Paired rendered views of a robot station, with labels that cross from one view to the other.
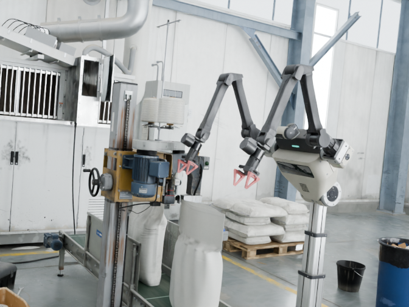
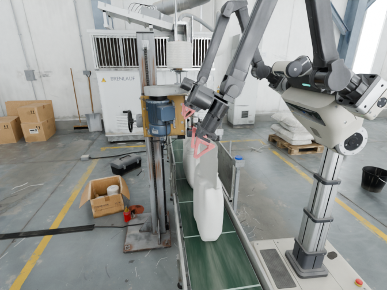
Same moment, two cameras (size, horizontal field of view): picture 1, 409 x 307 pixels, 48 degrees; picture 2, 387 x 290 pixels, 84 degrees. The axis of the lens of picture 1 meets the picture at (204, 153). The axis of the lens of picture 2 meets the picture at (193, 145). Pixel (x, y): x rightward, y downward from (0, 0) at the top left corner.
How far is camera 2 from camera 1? 159 cm
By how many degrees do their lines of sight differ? 30
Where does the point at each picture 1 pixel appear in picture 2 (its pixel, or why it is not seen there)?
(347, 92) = not seen: outside the picture
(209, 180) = (277, 98)
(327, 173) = (346, 121)
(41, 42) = (151, 16)
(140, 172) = (151, 115)
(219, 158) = not seen: hidden behind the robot
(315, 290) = (319, 231)
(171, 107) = (174, 51)
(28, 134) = not seen: hidden behind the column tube
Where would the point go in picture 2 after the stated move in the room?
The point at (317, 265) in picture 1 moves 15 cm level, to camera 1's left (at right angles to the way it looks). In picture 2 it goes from (324, 210) to (296, 203)
